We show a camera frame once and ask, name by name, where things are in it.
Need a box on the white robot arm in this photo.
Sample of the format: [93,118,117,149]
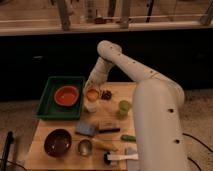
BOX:
[88,40,189,171]

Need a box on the white paper cup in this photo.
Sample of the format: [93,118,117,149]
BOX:
[84,88,99,113]

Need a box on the green apple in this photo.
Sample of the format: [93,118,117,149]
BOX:
[118,100,131,117]

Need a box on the small metal cup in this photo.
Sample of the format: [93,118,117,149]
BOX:
[77,139,93,156]

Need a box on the dark brown pine cone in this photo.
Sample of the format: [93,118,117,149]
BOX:
[101,90,112,100]

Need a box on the brown wooden block brush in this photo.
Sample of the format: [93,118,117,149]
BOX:
[98,121,120,133]

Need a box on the orange bowl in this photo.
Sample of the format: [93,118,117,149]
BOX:
[54,85,79,107]

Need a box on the green plastic tray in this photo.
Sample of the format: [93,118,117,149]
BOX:
[36,76,85,120]

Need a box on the blue grey sponge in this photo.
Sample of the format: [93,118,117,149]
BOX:
[75,122,97,137]

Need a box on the small green object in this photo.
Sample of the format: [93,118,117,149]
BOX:
[120,134,136,142]

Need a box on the dark brown bowl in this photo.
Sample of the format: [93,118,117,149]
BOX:
[44,129,72,157]

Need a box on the black stand left edge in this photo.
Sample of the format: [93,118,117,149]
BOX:
[0,131,14,171]

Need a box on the yellow handled utensil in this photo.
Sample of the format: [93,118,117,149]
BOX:
[92,138,117,151]

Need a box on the white handled brush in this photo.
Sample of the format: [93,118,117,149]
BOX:
[103,152,138,165]

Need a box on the black cable on floor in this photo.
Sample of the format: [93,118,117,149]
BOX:
[182,132,213,171]

